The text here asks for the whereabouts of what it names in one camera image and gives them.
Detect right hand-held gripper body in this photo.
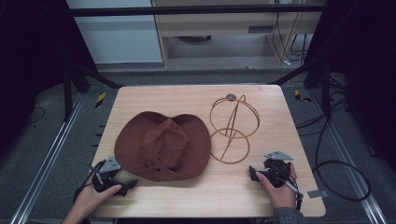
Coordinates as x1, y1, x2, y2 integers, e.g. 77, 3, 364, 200
262, 150, 295, 188

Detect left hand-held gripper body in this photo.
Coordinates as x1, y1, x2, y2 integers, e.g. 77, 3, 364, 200
92, 156, 124, 193

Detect brown felt cowboy hat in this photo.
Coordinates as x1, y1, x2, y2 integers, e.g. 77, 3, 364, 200
113, 110, 213, 183

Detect gold wire hat stand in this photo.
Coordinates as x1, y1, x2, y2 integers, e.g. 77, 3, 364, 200
209, 93, 261, 165

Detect person's right hand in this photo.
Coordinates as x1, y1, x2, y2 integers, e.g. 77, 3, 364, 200
255, 163, 299, 210

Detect person's left hand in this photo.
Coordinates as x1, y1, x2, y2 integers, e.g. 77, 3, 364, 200
73, 176, 122, 217

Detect grey tape piece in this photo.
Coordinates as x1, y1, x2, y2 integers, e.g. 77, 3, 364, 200
306, 189, 330, 200

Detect yellow black striped tape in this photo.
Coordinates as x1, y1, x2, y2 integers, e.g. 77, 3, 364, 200
94, 91, 107, 109
293, 89, 312, 104

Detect black stand leg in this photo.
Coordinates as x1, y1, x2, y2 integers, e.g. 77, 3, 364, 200
268, 54, 332, 118
62, 60, 125, 123

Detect black curtain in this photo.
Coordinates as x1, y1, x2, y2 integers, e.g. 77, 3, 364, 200
0, 0, 98, 157
303, 0, 396, 174

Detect white cabinet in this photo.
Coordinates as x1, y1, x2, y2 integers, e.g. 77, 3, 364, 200
64, 0, 164, 65

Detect light wooden desk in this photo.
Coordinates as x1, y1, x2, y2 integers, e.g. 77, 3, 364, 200
150, 0, 328, 68

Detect right hand-held gripper cable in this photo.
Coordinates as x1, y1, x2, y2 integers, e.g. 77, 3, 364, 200
274, 172, 304, 212

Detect hand-held gripper cable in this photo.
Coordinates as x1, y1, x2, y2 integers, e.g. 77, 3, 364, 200
72, 160, 107, 203
274, 172, 304, 212

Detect left hand-held gripper cable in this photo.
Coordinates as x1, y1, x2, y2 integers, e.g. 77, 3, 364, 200
72, 160, 107, 203

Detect black looped floor cable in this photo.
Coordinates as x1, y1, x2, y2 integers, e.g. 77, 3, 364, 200
312, 115, 373, 203

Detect metal floor rail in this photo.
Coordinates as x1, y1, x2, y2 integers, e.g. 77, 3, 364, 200
8, 92, 86, 224
306, 88, 389, 224

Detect black floor cable bundle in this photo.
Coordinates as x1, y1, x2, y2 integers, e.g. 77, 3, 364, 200
294, 74, 353, 138

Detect thin black floor cable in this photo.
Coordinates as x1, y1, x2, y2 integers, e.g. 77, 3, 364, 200
26, 105, 47, 126

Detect hanging desk cables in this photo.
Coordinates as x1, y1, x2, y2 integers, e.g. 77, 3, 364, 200
271, 0, 310, 67

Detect black horizontal frame bar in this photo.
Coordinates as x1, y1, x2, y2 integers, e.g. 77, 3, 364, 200
66, 4, 326, 18

